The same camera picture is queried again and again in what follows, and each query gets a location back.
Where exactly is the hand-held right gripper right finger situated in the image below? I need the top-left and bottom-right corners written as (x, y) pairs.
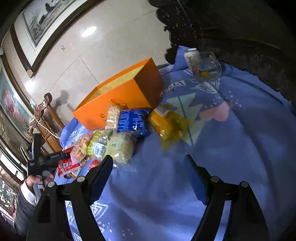
top-left (184, 154), bottom-right (270, 241)

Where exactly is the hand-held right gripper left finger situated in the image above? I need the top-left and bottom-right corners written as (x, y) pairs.
top-left (26, 155), bottom-right (114, 241)

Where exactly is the round cracker packet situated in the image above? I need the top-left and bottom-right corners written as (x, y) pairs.
top-left (70, 133), bottom-right (93, 161)

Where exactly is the green label clear packet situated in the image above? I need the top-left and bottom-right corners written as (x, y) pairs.
top-left (87, 129), bottom-right (114, 161)

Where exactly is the pale round cake packet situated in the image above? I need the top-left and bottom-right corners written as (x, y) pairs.
top-left (105, 135), bottom-right (135, 164)

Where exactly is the tan cracker sleeve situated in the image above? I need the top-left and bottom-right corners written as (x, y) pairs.
top-left (105, 103), bottom-right (122, 131)

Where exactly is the orange yellow snack packet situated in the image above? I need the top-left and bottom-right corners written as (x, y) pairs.
top-left (147, 104), bottom-right (193, 149)

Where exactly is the small blue snack packet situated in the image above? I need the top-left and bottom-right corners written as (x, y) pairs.
top-left (117, 108), bottom-right (151, 139)

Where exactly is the orange cardboard box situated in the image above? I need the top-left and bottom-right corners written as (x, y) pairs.
top-left (72, 57), bottom-right (164, 131)

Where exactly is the person's left forearm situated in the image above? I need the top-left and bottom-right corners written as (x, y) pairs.
top-left (11, 181), bottom-right (39, 235)

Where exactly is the person's left hand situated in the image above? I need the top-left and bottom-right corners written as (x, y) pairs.
top-left (25, 173), bottom-right (55, 189)

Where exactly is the carved wooden chair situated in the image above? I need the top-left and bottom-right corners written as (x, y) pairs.
top-left (25, 93), bottom-right (65, 154)

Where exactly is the printed blue blanket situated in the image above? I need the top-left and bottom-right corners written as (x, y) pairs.
top-left (59, 45), bottom-right (296, 241)

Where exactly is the framed red flower painting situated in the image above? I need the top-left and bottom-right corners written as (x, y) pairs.
top-left (0, 67), bottom-right (35, 139)

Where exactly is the printed glass mug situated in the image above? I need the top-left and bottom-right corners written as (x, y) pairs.
top-left (193, 52), bottom-right (223, 83)

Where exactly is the drink can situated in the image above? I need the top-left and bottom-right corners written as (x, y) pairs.
top-left (184, 48), bottom-right (201, 70)

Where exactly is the framed ink painting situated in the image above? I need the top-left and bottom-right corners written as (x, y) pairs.
top-left (10, 0), bottom-right (99, 78)

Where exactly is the dark carved cabinet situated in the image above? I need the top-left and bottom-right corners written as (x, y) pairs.
top-left (148, 0), bottom-right (296, 93)

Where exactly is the white cable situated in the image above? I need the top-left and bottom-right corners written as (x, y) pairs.
top-left (32, 111), bottom-right (59, 137)

